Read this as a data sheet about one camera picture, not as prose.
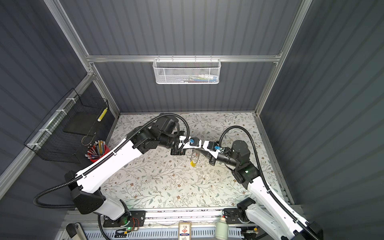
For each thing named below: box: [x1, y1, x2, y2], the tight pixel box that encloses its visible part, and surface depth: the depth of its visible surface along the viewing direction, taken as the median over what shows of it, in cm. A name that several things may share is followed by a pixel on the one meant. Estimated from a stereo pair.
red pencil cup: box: [85, 140, 111, 163], surface depth 86 cm
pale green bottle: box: [214, 217, 229, 240], surface depth 65 cm
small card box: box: [178, 222, 192, 240], surface depth 71 cm
